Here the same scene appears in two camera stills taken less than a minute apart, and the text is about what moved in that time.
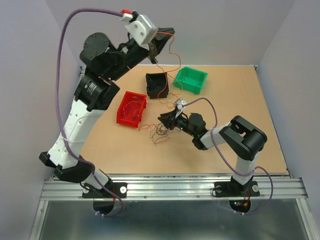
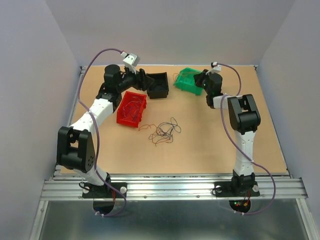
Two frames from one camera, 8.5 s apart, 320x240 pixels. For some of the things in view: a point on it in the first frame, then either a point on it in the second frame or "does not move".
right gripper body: x=182 y=121 to x=202 y=81
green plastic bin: x=191 y=79 does not move
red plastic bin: x=130 y=111 does not move
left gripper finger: x=163 y=35 to x=147 y=81
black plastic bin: x=157 y=85 does not move
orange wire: x=168 y=73 to x=188 y=75
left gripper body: x=128 y=57 to x=130 y=79
